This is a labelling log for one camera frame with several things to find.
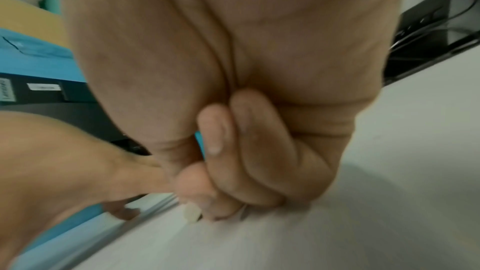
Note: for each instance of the black device with white labels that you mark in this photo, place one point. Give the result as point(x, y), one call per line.
point(56, 108)

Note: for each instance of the white eraser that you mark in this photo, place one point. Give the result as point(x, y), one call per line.
point(192, 213)

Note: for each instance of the person's left hand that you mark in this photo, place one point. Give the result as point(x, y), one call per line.
point(56, 168)

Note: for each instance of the black box with ports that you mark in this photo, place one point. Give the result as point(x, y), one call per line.
point(423, 37)

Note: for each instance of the person's right hand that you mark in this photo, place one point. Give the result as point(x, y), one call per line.
point(243, 55)

